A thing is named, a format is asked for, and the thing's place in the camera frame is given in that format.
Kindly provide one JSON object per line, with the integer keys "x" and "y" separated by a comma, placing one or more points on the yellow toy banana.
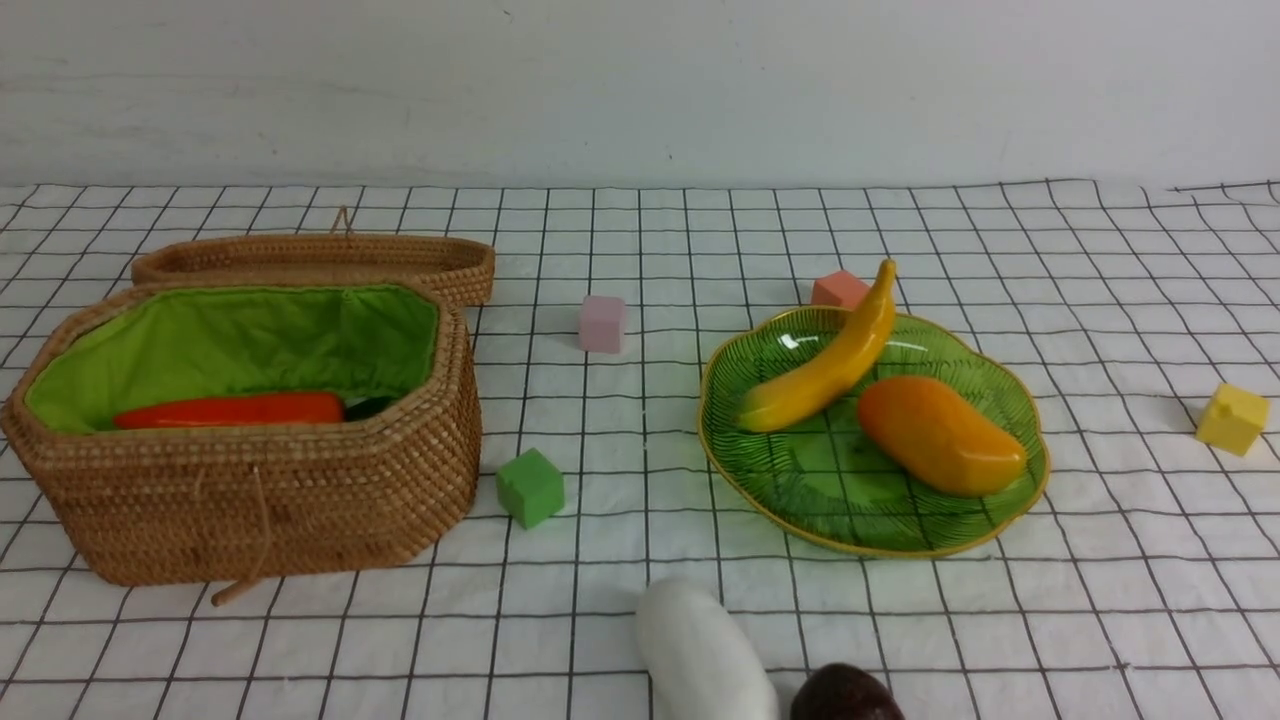
{"x": 795, "y": 396}

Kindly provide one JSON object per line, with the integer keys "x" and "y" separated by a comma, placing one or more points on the white toy radish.
{"x": 700, "y": 661}

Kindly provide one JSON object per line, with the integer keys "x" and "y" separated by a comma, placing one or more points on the green foam cube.
{"x": 530, "y": 488}

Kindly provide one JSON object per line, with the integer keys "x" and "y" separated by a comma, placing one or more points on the white grid tablecloth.
{"x": 1142, "y": 586}

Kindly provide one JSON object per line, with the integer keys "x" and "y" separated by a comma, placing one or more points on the orange toy mango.
{"x": 940, "y": 438}

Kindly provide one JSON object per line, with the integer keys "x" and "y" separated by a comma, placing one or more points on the pink foam cube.
{"x": 602, "y": 324}

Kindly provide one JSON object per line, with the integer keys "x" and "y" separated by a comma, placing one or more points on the wicker basket lid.
{"x": 457, "y": 270}

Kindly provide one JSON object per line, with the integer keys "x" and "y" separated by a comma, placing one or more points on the green glass plate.
{"x": 824, "y": 481}

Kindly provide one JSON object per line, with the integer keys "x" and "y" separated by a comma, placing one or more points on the orange foam cube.
{"x": 839, "y": 289}

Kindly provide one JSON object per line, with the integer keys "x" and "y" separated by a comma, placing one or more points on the wicker basket green lining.
{"x": 241, "y": 504}

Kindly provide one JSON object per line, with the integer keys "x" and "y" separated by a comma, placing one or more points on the yellow foam cube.
{"x": 1233, "y": 419}

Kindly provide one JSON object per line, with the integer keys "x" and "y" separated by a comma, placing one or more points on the orange toy carrot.
{"x": 283, "y": 408}

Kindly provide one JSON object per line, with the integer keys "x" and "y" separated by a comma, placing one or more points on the dark brown toy avocado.
{"x": 843, "y": 691}

